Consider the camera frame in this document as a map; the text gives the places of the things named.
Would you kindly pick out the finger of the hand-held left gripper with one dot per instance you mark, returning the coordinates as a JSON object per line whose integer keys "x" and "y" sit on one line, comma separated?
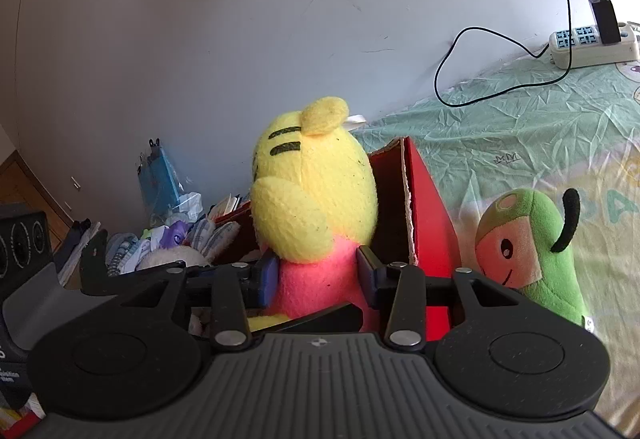
{"x": 325, "y": 319}
{"x": 95, "y": 269}

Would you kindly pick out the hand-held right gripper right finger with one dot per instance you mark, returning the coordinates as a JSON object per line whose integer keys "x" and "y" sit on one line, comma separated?
{"x": 365, "y": 269}

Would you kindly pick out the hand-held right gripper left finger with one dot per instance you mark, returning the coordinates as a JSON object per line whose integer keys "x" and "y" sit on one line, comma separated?
{"x": 269, "y": 279}

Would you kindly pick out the red cardboard box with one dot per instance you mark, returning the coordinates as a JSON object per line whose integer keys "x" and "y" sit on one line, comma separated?
{"x": 425, "y": 219}

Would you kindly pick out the yellow striped plush toy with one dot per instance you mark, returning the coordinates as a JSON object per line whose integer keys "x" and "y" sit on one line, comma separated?
{"x": 310, "y": 179}

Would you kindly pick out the dark cloth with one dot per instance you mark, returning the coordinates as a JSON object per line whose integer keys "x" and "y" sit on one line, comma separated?
{"x": 75, "y": 244}

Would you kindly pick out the cream plush toy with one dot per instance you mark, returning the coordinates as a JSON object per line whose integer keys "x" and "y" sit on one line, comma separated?
{"x": 170, "y": 259}

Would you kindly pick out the clear plastic bag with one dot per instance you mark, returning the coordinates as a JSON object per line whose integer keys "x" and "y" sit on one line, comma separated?
{"x": 186, "y": 206}

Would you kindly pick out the blue bag with clips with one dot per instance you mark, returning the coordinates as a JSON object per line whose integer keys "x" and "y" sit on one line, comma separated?
{"x": 160, "y": 179}

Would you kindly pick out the green plush toy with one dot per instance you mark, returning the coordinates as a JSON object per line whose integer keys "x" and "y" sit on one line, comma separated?
{"x": 545, "y": 259}

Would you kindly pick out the green printed bed sheet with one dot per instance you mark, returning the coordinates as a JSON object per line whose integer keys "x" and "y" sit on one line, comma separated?
{"x": 525, "y": 134}

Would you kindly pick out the white power strip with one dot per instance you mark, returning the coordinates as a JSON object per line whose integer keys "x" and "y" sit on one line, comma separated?
{"x": 575, "y": 51}

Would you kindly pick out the black charger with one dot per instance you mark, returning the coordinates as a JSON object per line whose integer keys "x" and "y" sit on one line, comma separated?
{"x": 604, "y": 16}

